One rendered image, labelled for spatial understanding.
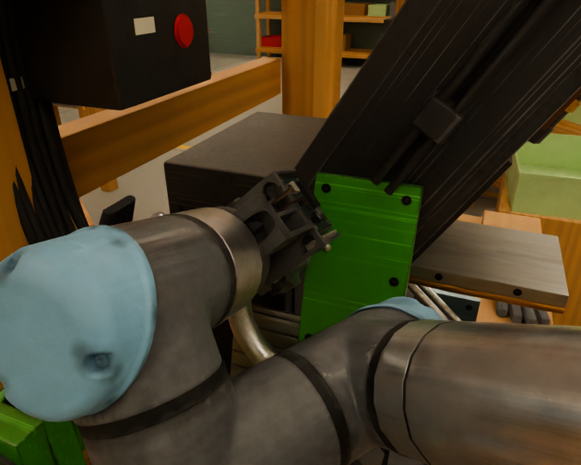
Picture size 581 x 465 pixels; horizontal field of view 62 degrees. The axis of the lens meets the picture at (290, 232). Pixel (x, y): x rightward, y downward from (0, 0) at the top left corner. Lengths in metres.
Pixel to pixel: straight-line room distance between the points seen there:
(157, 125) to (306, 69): 0.55
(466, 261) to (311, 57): 0.77
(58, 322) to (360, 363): 0.16
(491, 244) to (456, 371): 0.51
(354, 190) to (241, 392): 0.31
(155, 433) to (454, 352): 0.14
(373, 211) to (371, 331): 0.25
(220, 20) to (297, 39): 9.65
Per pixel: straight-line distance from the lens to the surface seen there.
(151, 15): 0.53
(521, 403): 0.21
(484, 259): 0.69
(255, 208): 0.32
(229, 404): 0.25
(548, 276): 0.69
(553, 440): 0.21
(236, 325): 0.58
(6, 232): 0.56
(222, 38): 10.96
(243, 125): 0.84
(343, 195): 0.53
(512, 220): 1.39
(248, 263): 0.30
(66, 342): 0.21
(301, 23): 1.30
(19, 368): 0.23
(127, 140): 0.81
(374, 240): 0.53
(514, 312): 0.98
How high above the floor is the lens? 1.46
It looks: 28 degrees down
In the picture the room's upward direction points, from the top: straight up
